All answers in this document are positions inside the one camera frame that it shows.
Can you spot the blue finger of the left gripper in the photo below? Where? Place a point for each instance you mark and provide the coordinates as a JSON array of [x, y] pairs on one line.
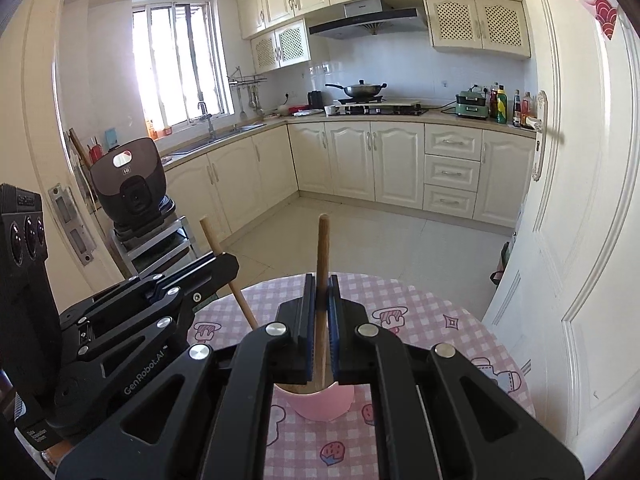
[[197, 281]]

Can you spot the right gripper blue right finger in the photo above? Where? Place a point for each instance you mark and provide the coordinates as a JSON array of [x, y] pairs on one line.
[[348, 354]]

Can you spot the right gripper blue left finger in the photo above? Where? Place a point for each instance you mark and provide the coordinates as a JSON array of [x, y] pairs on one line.
[[296, 359]]

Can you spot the wooden chopstick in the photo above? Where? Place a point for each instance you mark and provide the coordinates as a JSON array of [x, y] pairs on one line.
[[229, 268], [321, 321]]

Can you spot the kitchen window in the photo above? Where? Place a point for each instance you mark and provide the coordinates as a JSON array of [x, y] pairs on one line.
[[179, 60]]

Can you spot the lower kitchen cabinets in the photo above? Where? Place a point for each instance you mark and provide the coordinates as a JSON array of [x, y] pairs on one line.
[[464, 172]]

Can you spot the kitchen cabinets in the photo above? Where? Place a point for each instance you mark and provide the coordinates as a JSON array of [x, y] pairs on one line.
[[464, 172], [283, 33]]

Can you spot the upper kitchen cabinets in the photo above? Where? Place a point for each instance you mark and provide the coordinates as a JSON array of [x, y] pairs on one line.
[[283, 33]]

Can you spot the pink cylindrical utensil cup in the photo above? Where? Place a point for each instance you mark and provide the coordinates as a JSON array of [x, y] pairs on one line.
[[321, 406]]

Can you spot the pink checkered tablecloth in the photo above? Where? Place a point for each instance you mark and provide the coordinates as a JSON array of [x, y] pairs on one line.
[[443, 401]]

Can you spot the dark rice cooker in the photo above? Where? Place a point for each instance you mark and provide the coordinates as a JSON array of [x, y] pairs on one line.
[[131, 187]]

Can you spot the sink faucet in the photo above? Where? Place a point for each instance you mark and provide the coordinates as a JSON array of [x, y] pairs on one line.
[[207, 118]]

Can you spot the white door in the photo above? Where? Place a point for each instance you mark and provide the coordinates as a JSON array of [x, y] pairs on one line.
[[567, 309]]

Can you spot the black wok on stove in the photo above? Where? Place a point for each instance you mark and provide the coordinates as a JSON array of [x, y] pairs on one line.
[[361, 91]]

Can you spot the gas stove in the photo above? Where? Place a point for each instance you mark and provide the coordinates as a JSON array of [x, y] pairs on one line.
[[379, 108]]

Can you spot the green toaster appliance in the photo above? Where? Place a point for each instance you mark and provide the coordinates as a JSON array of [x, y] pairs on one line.
[[472, 103]]

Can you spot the green bottle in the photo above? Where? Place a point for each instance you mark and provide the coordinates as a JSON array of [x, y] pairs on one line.
[[502, 106]]

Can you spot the range hood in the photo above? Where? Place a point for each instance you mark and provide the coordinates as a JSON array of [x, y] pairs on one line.
[[375, 20]]

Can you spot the door handle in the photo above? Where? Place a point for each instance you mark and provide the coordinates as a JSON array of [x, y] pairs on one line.
[[548, 138]]

